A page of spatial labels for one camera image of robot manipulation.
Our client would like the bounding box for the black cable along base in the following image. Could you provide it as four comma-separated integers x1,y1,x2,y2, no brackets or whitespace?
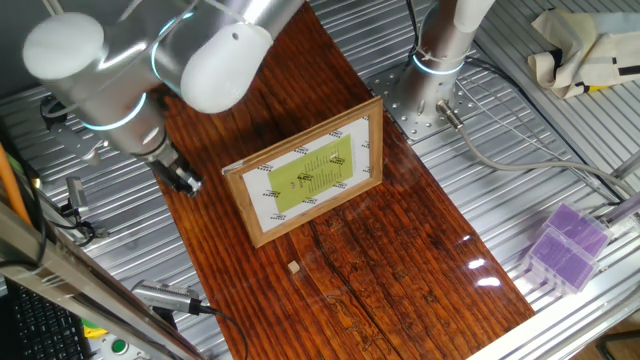
405,0,626,204

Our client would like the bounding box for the black camera cable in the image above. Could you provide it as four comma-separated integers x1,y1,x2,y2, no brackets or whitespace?
198,304,250,360

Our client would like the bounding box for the thin white cable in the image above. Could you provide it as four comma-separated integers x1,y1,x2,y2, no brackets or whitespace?
462,74,609,194

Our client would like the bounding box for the aluminium frame rail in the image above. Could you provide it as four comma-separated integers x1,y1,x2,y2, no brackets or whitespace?
0,199,206,360

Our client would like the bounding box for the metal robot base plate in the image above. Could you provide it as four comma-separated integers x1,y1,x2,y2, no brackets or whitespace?
368,63,482,144

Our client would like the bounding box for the beige canvas bag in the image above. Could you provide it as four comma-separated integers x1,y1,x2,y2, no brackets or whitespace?
526,7,640,100

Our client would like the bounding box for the green push button box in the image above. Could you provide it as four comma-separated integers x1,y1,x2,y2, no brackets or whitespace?
98,333,147,360

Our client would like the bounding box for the grey cable with metal plug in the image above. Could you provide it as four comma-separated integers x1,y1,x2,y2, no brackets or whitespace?
435,99,640,197

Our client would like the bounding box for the black keyboard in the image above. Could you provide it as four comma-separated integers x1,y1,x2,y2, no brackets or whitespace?
0,278,95,360

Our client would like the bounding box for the wooden picture frame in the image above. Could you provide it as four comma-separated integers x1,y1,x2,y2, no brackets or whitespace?
221,96,385,249

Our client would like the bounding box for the orange tube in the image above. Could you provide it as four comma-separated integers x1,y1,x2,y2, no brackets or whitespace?
0,142,34,227

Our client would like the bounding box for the silver ribbed camera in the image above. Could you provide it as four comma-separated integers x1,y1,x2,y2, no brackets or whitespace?
130,279,202,317

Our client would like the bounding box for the yellow small object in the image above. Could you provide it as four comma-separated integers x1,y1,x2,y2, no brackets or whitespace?
81,321,109,340

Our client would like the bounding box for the purple clear plastic box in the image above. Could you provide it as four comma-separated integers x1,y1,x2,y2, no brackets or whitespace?
521,226,600,295
541,201,615,260

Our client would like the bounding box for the small grey camera on mount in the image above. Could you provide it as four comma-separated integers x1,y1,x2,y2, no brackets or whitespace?
63,176,92,220

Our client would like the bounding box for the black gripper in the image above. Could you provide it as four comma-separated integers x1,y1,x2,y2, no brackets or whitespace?
144,142,205,198

